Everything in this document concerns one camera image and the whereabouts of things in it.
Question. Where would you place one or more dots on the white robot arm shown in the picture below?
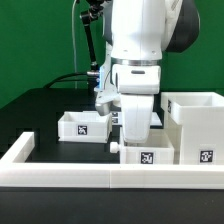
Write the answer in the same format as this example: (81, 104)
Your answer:
(137, 33)

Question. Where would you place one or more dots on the white drawer box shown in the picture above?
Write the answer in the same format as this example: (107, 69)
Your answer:
(84, 127)
(158, 149)

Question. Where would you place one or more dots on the white drawer cabinet frame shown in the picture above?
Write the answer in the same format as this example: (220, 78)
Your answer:
(194, 123)

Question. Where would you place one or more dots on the white rear drawer box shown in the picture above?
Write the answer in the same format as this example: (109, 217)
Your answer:
(84, 127)

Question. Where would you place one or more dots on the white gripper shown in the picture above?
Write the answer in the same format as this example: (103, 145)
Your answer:
(136, 86)

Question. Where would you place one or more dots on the white fiducial marker sheet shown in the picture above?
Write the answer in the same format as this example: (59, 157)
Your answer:
(117, 119)

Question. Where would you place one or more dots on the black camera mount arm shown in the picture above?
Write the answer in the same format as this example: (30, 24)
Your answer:
(87, 17)

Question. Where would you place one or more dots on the white front drawer box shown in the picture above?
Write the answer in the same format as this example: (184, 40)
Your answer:
(158, 149)

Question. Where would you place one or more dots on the white U-shaped border fence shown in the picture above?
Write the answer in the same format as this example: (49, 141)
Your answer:
(15, 171)

